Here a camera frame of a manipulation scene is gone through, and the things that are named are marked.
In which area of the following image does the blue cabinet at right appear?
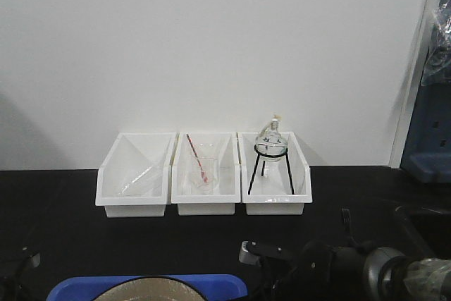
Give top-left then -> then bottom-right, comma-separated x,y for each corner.
400,82 -> 450,183

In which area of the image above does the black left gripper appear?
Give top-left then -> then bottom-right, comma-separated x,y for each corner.
1,252 -> 41,301

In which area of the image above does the clear glass tube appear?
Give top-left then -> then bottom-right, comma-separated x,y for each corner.
118,165 -> 161,197

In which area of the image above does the clear plastic bag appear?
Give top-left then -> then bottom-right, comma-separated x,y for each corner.
421,0 -> 450,86

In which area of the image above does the middle white storage bin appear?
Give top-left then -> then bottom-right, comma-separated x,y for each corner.
171,131 -> 241,216

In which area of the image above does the white storage bin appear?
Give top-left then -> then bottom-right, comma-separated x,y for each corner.
237,132 -> 313,215
95,133 -> 177,218
171,131 -> 241,216

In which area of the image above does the glass alcohol lamp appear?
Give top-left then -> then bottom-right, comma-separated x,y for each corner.
255,115 -> 288,162

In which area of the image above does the red striped glass rod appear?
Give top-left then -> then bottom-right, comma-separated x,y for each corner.
186,133 -> 209,184

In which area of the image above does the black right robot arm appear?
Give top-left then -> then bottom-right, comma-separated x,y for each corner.
239,240 -> 450,300

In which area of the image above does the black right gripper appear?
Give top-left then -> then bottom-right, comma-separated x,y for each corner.
241,240 -> 366,300

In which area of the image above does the right white storage bin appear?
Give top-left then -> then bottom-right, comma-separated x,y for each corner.
237,132 -> 313,215

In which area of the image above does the blue plastic tray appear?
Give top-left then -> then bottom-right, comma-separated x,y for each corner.
47,274 -> 248,300

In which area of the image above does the clear glass beaker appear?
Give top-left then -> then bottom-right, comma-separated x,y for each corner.
189,143 -> 216,195

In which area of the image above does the left white storage bin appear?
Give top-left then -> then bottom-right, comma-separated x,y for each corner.
95,133 -> 177,218

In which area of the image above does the beige plate black rim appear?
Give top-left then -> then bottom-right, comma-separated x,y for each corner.
94,276 -> 207,301

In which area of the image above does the black wire tripod stand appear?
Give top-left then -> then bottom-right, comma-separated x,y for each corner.
247,145 -> 295,195

